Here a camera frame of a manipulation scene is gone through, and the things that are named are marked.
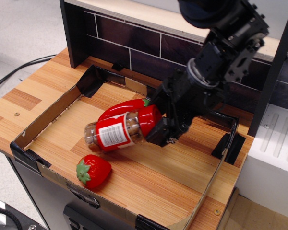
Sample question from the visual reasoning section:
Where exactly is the white ridged side counter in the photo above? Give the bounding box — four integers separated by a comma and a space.
237, 50, 288, 216

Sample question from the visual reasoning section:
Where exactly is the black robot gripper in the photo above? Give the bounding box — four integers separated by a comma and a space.
146, 58, 228, 147

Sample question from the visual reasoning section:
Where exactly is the red-capped spice bottle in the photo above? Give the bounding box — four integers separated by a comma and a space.
84, 105, 162, 152

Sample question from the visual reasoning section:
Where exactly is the black equipment at bottom-left corner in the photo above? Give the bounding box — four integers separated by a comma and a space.
0, 200, 47, 230

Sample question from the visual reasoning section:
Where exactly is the red toy chili pepper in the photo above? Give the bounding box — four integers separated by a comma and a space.
98, 98, 150, 121

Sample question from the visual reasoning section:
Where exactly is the cardboard fence with black tape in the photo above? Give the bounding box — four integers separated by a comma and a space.
9, 64, 247, 230

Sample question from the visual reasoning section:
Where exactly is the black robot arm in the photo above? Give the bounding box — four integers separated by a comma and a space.
146, 0, 268, 147

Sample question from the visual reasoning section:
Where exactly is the black floor cable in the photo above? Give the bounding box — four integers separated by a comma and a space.
0, 54, 57, 92

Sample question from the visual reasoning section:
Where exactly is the black device below table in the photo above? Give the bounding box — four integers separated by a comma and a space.
63, 205, 135, 230

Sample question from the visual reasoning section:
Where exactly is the red toy strawberry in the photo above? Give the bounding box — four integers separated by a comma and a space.
76, 154, 112, 188

